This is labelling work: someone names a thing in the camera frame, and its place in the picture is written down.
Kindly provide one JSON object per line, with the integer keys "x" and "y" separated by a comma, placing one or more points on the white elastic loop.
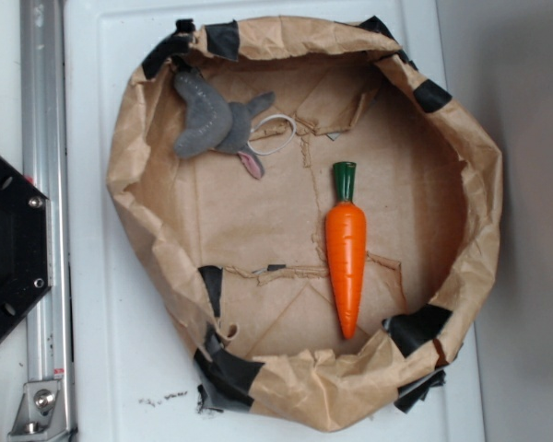
{"x": 275, "y": 131}

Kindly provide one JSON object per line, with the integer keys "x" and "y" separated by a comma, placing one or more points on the gray plush bunny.
{"x": 212, "y": 123}

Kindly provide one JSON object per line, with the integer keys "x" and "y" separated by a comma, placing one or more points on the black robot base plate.
{"x": 24, "y": 250}

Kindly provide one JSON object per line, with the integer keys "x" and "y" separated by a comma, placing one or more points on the metal corner bracket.
{"x": 41, "y": 413}

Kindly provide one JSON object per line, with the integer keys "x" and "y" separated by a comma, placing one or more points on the orange plastic carrot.
{"x": 346, "y": 237}

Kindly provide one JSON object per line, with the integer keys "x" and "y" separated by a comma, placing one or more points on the brown paper bag tray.
{"x": 241, "y": 263}

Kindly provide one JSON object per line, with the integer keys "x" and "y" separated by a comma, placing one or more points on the aluminum extrusion rail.
{"x": 49, "y": 325}

